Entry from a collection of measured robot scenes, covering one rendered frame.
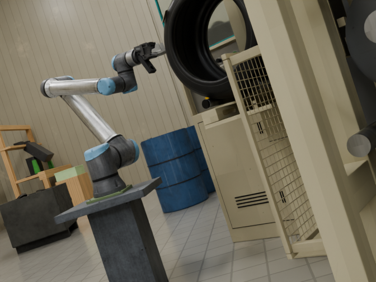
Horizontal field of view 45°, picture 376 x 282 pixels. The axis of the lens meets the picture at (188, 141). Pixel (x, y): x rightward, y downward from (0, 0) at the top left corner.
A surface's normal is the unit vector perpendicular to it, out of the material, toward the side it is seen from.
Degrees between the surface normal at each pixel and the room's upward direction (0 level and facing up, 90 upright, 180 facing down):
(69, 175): 90
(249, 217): 90
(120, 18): 90
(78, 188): 90
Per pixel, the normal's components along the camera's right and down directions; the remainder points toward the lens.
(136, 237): -0.12, 0.05
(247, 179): -0.58, 0.20
